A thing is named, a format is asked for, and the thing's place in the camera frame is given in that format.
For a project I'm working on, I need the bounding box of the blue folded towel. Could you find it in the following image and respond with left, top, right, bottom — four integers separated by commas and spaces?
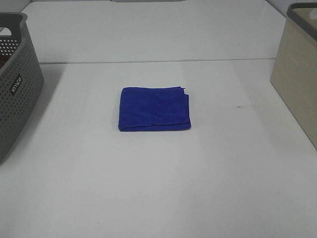
118, 86, 191, 132

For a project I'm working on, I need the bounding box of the beige plastic storage bin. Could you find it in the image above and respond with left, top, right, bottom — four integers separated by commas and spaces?
270, 2, 317, 146

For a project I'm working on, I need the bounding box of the grey perforated plastic basket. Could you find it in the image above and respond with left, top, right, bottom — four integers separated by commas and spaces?
0, 12, 44, 161

